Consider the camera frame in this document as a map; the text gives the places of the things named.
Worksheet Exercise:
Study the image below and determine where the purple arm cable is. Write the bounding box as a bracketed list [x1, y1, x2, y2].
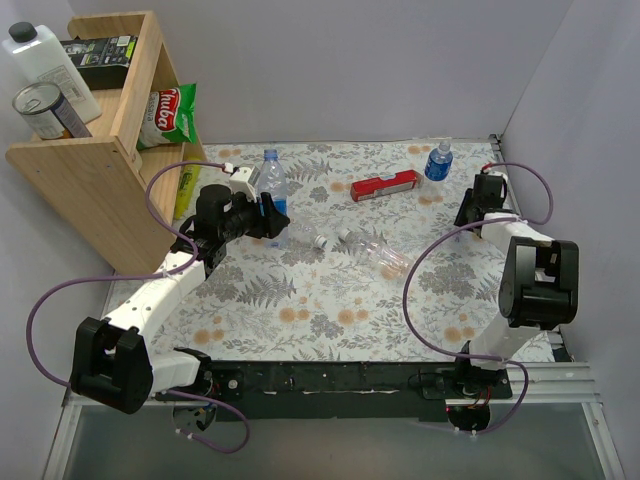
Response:
[401, 161, 555, 434]
[26, 161, 251, 454]

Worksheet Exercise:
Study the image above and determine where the blue label crushed bottle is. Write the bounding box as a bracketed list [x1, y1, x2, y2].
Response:
[255, 148, 291, 249]

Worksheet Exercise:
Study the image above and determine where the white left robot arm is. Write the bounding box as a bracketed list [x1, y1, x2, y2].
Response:
[70, 184, 290, 414]

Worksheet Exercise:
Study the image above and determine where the yellow marker tube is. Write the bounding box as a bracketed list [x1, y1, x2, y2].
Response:
[173, 157, 201, 220]

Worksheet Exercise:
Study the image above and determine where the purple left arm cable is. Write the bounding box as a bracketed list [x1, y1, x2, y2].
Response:
[26, 161, 251, 454]

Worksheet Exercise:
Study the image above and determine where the clear bottle white cap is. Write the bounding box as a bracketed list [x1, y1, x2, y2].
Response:
[338, 228, 411, 279]

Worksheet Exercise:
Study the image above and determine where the white bottle black cap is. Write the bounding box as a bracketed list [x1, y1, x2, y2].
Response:
[2, 21, 102, 123]

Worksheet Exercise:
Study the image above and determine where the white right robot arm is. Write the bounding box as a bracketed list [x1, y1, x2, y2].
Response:
[452, 166, 579, 398]

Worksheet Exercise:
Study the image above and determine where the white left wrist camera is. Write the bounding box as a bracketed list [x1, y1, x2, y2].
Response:
[223, 163, 260, 203]

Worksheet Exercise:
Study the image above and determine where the metal tin can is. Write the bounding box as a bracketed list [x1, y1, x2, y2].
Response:
[12, 82, 91, 140]

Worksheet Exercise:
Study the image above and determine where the red toothpaste box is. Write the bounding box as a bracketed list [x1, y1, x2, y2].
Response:
[350, 170, 423, 202]

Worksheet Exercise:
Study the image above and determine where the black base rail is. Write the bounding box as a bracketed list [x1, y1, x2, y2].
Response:
[196, 361, 512, 422]

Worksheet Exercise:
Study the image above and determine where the black green box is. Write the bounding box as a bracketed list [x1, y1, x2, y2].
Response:
[61, 35, 138, 90]

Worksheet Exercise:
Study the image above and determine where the green white snack bag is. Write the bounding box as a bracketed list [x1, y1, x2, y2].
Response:
[136, 84, 197, 150]

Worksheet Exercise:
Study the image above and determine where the Pocari Sweat blue label bottle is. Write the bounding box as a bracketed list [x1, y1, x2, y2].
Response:
[425, 140, 453, 182]

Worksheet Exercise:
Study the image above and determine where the wooden shelf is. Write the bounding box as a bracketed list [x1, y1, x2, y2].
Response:
[6, 11, 206, 275]

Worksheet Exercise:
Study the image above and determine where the floral patterned table mat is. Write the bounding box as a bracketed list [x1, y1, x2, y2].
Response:
[150, 141, 504, 362]

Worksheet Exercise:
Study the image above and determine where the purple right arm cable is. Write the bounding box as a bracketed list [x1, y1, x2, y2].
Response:
[401, 161, 555, 434]

